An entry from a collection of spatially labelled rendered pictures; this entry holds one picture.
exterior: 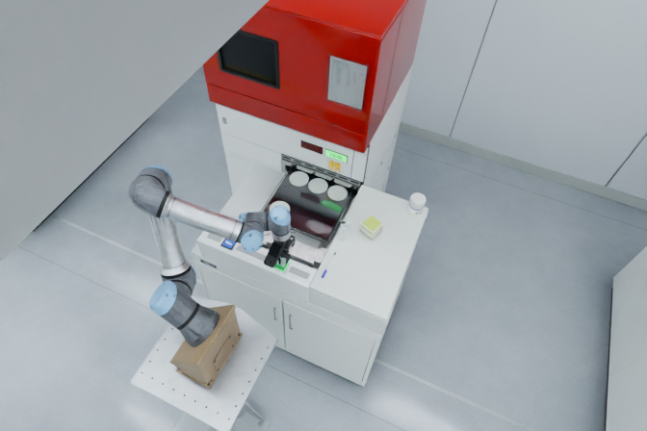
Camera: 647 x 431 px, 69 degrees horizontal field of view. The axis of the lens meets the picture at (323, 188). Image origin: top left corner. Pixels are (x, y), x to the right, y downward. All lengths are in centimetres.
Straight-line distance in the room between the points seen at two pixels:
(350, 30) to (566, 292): 239
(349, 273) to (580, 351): 176
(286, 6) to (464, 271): 215
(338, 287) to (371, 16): 108
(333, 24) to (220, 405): 149
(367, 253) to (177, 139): 233
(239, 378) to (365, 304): 58
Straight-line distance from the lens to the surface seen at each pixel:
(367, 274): 205
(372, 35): 175
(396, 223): 222
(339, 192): 237
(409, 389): 292
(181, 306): 181
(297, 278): 203
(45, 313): 340
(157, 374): 210
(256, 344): 207
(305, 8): 187
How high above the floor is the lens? 275
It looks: 51 degrees down
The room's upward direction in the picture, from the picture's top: 3 degrees clockwise
